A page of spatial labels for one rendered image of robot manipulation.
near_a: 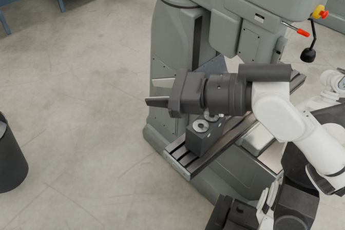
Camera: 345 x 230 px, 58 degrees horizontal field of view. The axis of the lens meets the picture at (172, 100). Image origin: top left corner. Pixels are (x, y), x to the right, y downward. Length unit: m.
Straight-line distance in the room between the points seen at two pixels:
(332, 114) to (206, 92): 0.50
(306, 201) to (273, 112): 0.69
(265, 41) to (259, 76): 1.07
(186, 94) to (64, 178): 2.46
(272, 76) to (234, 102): 0.08
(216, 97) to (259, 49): 1.10
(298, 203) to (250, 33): 0.87
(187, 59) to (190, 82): 1.39
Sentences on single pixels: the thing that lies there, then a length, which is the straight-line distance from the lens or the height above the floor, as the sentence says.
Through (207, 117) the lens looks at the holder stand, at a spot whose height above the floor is 1.14.
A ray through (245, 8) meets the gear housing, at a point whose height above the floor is 1.69.
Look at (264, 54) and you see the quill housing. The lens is 1.72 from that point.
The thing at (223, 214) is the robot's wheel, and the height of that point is 0.58.
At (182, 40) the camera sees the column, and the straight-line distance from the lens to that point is 1.97.
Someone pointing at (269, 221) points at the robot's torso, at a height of 0.91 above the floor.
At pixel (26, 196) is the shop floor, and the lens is 3.04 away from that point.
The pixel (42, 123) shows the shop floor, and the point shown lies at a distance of 3.46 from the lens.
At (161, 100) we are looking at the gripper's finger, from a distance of 0.65.
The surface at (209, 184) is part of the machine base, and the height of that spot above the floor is 0.20.
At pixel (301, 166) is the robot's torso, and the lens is 1.22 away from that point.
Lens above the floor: 2.51
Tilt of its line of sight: 47 degrees down
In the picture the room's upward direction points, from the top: straight up
